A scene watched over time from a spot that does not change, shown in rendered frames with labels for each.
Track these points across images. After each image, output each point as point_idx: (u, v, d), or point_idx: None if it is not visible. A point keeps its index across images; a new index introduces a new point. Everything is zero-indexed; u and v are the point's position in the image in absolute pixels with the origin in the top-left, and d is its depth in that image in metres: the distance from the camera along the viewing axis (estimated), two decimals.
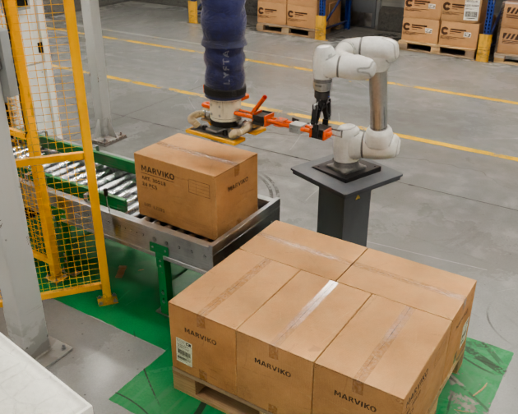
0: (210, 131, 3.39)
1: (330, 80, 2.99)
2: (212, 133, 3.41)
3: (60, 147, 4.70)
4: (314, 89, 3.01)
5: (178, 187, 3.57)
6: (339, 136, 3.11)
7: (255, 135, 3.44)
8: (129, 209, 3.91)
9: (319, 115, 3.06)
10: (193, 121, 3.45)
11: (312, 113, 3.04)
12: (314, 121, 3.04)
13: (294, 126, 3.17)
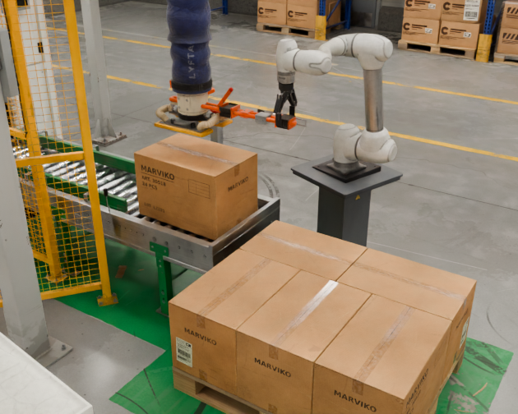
0: (178, 124, 3.49)
1: (293, 72, 3.13)
2: (180, 126, 3.51)
3: (60, 147, 4.70)
4: (278, 80, 3.15)
5: (178, 187, 3.57)
6: (303, 126, 3.25)
7: (222, 126, 3.56)
8: (129, 209, 3.91)
9: (282, 105, 3.18)
10: (161, 115, 3.55)
11: (275, 103, 3.16)
12: (277, 110, 3.15)
13: (260, 117, 3.30)
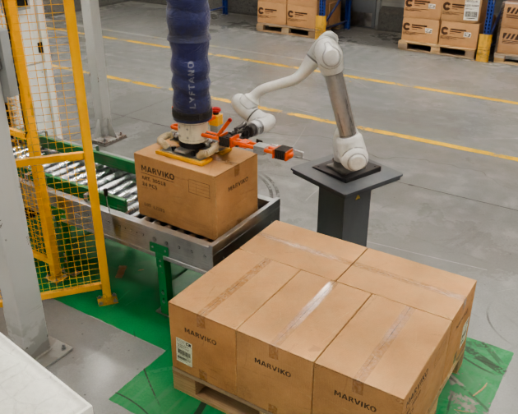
0: (179, 152, 3.57)
1: None
2: (180, 154, 3.58)
3: (60, 147, 4.70)
4: (255, 136, 3.66)
5: (178, 187, 3.57)
6: (300, 157, 3.31)
7: (221, 154, 3.63)
8: (129, 209, 3.91)
9: None
10: (163, 142, 3.63)
11: None
12: (235, 145, 3.56)
13: (258, 148, 3.37)
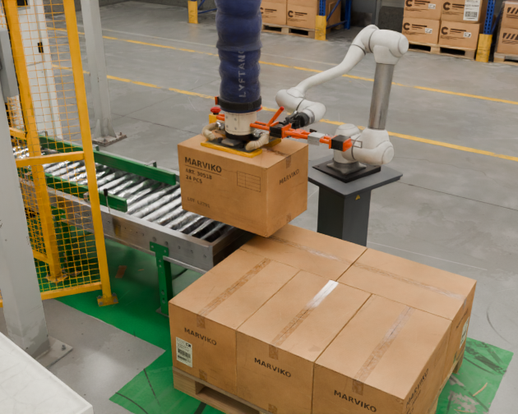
0: (226, 143, 3.36)
1: None
2: (228, 145, 3.37)
3: (60, 147, 4.70)
4: (306, 126, 3.44)
5: (226, 181, 3.36)
6: (358, 147, 3.09)
7: (270, 146, 3.42)
8: (129, 209, 3.91)
9: None
10: (208, 134, 3.42)
11: None
12: (286, 136, 3.35)
13: (312, 138, 3.15)
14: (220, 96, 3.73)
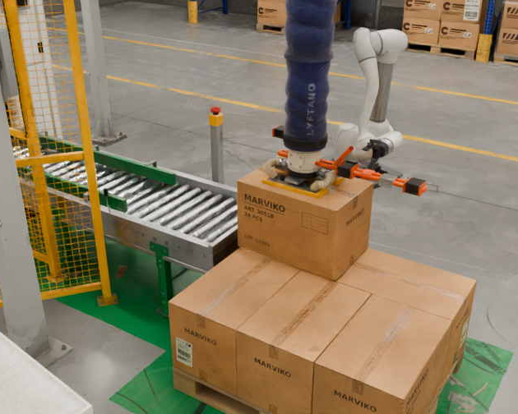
0: (290, 181, 3.22)
1: None
2: (291, 184, 3.24)
3: (60, 147, 4.70)
4: (385, 156, 3.40)
5: (289, 220, 3.22)
6: (434, 191, 2.96)
7: (335, 185, 3.28)
8: (129, 209, 3.91)
9: (370, 163, 3.34)
10: (270, 171, 3.29)
11: (374, 168, 3.35)
12: None
13: (385, 181, 3.02)
14: (277, 128, 3.59)
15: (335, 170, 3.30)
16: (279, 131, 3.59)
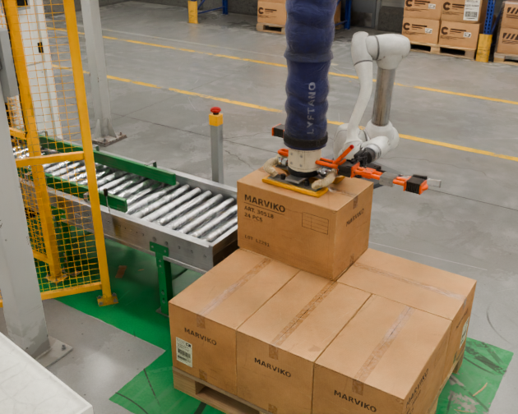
0: (291, 181, 3.22)
1: None
2: (292, 182, 3.24)
3: (60, 147, 4.70)
4: (372, 162, 3.31)
5: (289, 220, 3.22)
6: (437, 186, 3.00)
7: (335, 183, 3.29)
8: (129, 209, 3.91)
9: None
10: (270, 170, 3.28)
11: None
12: None
13: (386, 179, 3.02)
14: (277, 127, 3.59)
15: (335, 168, 3.30)
16: (279, 131, 3.59)
